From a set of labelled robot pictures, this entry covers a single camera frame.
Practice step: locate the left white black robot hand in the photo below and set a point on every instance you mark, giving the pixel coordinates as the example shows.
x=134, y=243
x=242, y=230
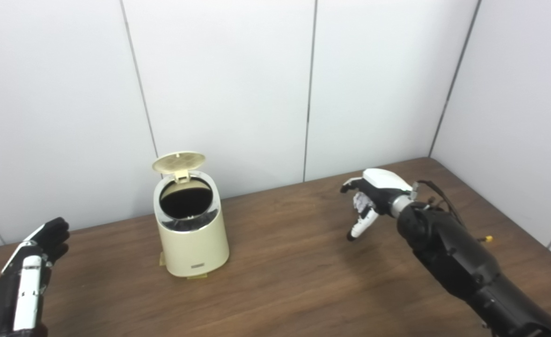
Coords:
x=3, y=299

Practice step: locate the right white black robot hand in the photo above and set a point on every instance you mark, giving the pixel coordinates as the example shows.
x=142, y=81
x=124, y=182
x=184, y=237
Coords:
x=383, y=180

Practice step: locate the white paper ball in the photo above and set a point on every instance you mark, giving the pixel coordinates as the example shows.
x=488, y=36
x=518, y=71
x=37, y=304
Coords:
x=362, y=202

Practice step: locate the cream-colored bin with lid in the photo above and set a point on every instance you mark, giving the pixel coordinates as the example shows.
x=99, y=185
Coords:
x=195, y=243

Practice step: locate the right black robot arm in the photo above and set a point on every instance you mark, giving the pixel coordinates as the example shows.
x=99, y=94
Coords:
x=448, y=252

